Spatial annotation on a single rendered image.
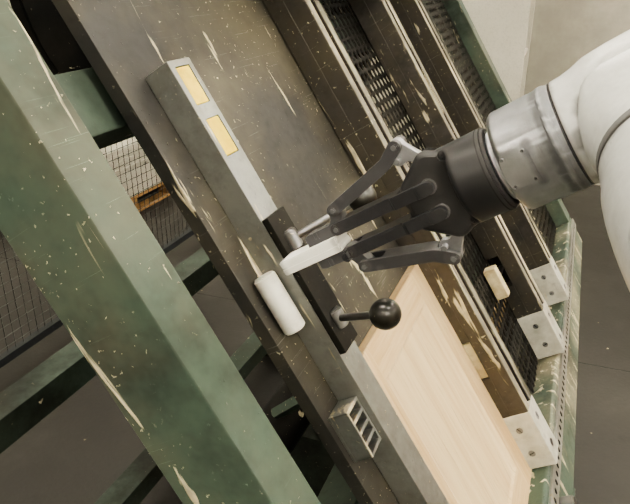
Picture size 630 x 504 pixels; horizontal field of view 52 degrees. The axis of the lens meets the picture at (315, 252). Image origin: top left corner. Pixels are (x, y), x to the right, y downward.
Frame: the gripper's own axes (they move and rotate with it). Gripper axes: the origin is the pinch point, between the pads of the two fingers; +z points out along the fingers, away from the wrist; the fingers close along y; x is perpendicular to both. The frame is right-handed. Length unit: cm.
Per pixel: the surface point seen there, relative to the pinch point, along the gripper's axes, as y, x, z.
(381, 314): 11.3, 7.8, 1.1
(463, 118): 8, 128, 11
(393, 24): -22, 98, 8
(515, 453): 62, 51, 14
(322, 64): -19, 55, 11
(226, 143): -14.4, 14.5, 11.6
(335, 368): 17.5, 12.1, 13.2
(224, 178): -10.8, 12.2, 12.9
